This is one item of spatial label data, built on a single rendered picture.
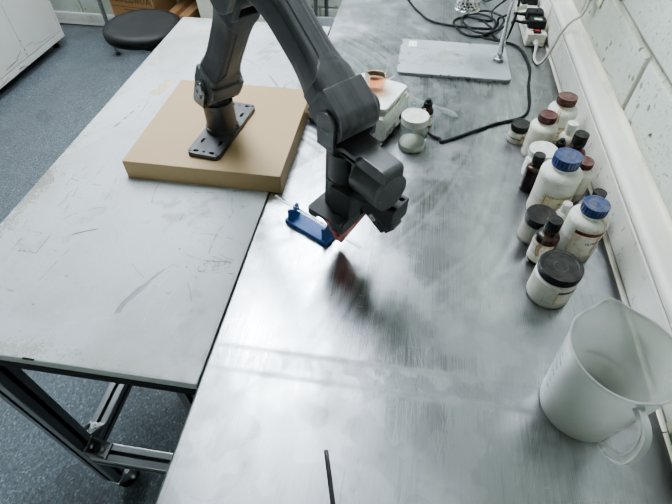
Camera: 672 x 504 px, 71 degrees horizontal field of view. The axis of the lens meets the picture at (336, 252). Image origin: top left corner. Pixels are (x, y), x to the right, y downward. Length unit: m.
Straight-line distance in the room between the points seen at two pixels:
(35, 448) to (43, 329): 1.04
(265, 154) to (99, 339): 0.46
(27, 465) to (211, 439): 1.22
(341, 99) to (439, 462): 0.48
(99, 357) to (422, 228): 0.58
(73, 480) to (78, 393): 0.29
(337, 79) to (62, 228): 0.61
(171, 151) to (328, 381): 0.59
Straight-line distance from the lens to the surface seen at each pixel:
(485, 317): 0.79
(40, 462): 1.85
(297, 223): 0.88
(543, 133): 1.07
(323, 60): 0.65
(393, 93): 1.09
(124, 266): 0.90
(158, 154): 1.04
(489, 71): 1.40
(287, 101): 1.15
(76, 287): 0.90
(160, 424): 1.74
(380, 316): 0.76
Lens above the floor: 1.53
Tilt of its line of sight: 49 degrees down
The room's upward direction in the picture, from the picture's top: straight up
